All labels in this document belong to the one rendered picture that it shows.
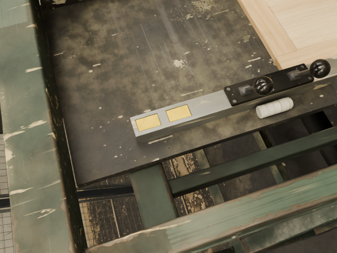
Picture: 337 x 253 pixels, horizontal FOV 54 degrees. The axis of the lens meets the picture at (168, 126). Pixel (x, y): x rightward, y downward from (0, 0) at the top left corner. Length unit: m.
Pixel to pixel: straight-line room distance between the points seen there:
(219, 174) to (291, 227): 0.83
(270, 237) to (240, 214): 1.00
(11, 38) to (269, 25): 0.64
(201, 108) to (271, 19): 0.34
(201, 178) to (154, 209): 0.13
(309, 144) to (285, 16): 0.35
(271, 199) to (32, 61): 0.58
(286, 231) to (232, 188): 1.31
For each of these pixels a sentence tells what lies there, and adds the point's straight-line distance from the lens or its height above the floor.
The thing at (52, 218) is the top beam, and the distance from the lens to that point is 0.63.
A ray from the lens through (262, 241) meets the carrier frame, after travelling 1.68.
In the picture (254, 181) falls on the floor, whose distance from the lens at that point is 2.68.
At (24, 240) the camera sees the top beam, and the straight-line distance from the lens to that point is 0.64.
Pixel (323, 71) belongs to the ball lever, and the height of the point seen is 1.44.
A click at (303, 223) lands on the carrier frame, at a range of 1.53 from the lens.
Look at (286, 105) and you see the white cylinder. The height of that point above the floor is 1.40.
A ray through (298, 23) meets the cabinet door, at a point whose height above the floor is 1.27.
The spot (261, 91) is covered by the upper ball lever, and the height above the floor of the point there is 1.54.
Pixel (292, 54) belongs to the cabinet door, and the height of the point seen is 1.32.
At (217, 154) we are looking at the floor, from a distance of 2.93.
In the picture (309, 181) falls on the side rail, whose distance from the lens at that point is 0.70.
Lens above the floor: 2.05
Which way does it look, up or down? 36 degrees down
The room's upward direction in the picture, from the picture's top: 89 degrees counter-clockwise
